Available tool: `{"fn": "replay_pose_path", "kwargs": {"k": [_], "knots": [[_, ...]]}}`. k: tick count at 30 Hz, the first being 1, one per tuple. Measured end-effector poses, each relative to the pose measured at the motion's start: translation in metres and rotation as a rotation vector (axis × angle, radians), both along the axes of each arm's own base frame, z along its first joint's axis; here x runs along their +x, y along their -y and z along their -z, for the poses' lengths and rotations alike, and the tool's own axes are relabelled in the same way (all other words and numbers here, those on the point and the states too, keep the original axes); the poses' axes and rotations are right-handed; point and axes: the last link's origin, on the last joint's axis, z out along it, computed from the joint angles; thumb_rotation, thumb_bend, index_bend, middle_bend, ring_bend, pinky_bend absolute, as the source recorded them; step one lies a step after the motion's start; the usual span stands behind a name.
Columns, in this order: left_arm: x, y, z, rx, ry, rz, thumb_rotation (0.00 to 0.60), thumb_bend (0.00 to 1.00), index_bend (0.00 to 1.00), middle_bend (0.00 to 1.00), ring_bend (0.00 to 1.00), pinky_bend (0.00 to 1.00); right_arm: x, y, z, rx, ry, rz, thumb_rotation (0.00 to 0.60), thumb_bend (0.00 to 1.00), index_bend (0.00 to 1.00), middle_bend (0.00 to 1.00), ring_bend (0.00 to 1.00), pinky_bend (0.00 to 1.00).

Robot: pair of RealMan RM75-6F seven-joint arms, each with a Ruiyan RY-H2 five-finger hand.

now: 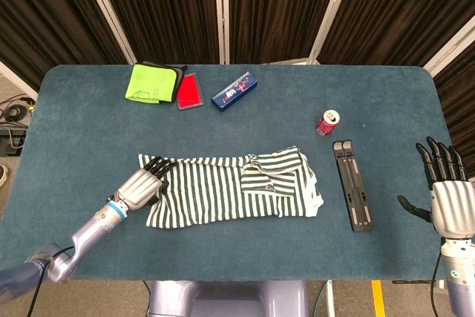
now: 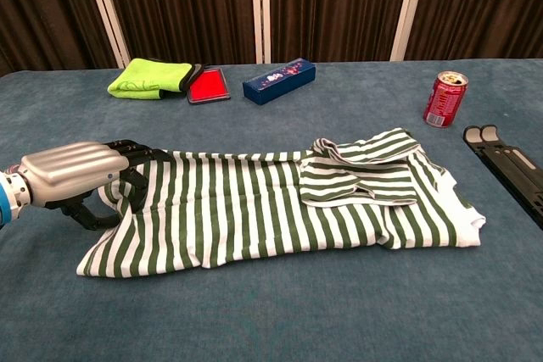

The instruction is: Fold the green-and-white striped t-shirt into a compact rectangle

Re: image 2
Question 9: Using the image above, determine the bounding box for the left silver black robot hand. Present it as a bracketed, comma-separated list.
[16, 138, 171, 231]

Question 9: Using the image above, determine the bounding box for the green white striped T-shirt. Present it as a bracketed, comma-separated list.
[76, 126, 488, 279]

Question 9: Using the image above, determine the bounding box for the lime green microfiber cloth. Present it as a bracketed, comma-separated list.
[106, 58, 194, 101]

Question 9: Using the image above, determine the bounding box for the red ink pad case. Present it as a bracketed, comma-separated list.
[185, 64, 232, 105]

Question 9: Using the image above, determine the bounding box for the dark curtain screen panel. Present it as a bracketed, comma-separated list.
[0, 0, 118, 77]
[405, 0, 543, 61]
[99, 0, 258, 67]
[269, 0, 415, 63]

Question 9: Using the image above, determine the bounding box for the dark blue rectangular box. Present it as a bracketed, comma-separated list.
[242, 56, 318, 107]

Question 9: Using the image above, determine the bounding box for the red soda can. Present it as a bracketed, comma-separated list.
[423, 70, 469, 129]

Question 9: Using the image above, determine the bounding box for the black folding laptop stand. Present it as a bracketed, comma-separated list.
[462, 124, 543, 231]

